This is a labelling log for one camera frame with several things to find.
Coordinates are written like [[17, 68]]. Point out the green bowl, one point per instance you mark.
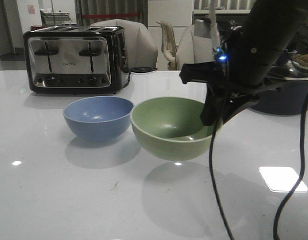
[[170, 128]]

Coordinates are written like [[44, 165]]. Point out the beige upholstered chair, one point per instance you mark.
[[193, 49], [140, 47]]

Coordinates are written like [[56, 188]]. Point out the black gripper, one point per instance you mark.
[[244, 81]]

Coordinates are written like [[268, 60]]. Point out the metal cart in background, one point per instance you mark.
[[51, 15]]

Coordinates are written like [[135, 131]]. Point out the cream plastic office chair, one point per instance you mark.
[[168, 44]]

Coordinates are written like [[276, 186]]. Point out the glass pot lid blue knob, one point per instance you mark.
[[288, 70]]

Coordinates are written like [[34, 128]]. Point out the blue bowl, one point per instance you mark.
[[98, 118]]

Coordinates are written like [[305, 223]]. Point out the black and chrome toaster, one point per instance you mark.
[[76, 60]]

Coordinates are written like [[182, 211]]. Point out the beige upholstered chair right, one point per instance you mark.
[[193, 49]]

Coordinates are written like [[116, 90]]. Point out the white cabinet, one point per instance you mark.
[[177, 13]]

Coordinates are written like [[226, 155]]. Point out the dark blue cooking pot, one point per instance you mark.
[[284, 98]]

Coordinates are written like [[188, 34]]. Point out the beige upholstered chair left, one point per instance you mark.
[[140, 47]]

